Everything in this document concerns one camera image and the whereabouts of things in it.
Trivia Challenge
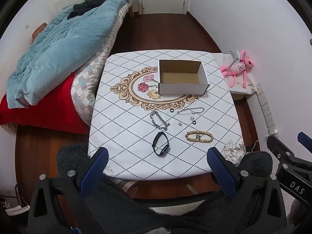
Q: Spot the black clothing on bed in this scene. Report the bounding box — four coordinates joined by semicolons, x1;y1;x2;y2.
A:
67;0;107;20

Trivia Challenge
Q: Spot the pink plush toy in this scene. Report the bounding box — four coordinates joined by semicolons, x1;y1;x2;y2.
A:
219;50;254;89

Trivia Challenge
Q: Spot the white cardboard box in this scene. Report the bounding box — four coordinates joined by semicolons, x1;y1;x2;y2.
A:
158;60;210;96

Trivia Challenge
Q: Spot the red blanket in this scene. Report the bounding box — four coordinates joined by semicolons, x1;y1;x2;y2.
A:
1;73;90;134

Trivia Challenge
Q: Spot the wooden bead bracelet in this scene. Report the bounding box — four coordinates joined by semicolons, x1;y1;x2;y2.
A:
185;130;214;143

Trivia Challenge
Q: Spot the light blue quilt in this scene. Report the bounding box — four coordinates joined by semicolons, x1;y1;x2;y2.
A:
6;0;130;109

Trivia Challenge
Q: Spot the white patterned tablecloth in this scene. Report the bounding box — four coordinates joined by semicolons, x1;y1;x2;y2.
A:
88;50;243;180

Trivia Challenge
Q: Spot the black fitness band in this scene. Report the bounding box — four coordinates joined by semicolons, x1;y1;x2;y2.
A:
152;131;170;157

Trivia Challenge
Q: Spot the checkered bed sheet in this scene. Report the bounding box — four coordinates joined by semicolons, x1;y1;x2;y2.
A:
70;0;133;126

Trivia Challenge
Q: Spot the white wall socket strip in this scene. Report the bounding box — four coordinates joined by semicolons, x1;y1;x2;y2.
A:
255;83;278;137

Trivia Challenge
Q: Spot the silver chain necklace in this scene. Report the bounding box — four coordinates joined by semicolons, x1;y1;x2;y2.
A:
149;110;171;131

